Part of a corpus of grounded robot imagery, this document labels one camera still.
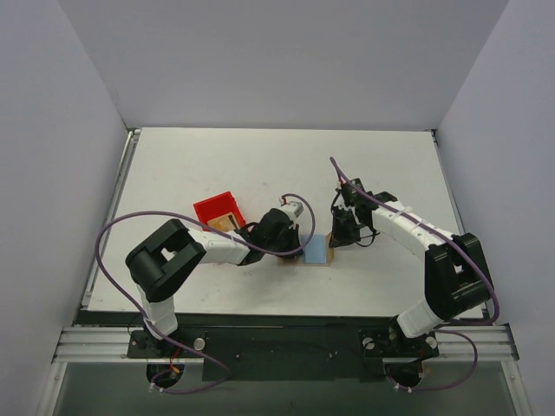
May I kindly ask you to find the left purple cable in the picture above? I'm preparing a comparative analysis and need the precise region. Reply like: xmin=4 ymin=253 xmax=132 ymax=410
xmin=95 ymin=192 xmax=316 ymax=394

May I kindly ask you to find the red plastic bin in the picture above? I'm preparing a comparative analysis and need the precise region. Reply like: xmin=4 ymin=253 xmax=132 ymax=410
xmin=193 ymin=192 xmax=246 ymax=230

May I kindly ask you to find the purple cable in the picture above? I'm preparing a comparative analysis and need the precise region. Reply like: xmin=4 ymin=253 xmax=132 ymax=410
xmin=329 ymin=156 xmax=500 ymax=393
xmin=95 ymin=192 xmax=316 ymax=394

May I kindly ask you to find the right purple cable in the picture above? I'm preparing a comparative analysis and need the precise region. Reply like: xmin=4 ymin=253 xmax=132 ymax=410
xmin=329 ymin=156 xmax=500 ymax=393

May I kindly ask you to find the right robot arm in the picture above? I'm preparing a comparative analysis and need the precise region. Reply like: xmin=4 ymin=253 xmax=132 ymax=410
xmin=329 ymin=179 xmax=493 ymax=354

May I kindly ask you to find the aluminium frame rail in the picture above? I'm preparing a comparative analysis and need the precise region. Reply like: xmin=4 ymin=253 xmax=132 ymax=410
xmin=52 ymin=327 xmax=130 ymax=363

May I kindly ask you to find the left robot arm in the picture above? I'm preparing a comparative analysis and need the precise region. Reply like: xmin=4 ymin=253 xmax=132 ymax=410
xmin=125 ymin=202 xmax=304 ymax=357

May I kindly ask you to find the beige leather card holder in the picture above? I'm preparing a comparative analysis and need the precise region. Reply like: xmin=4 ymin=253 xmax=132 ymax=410
xmin=278 ymin=233 xmax=334 ymax=266

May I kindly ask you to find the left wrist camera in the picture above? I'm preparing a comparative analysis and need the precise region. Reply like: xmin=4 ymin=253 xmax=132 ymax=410
xmin=279 ymin=201 xmax=304 ymax=222

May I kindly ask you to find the gold card in bin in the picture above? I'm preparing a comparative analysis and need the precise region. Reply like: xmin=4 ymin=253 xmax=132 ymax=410
xmin=207 ymin=212 xmax=245 ymax=232

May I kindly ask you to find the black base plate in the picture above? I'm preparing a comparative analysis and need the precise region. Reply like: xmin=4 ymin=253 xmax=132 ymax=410
xmin=125 ymin=309 xmax=439 ymax=385

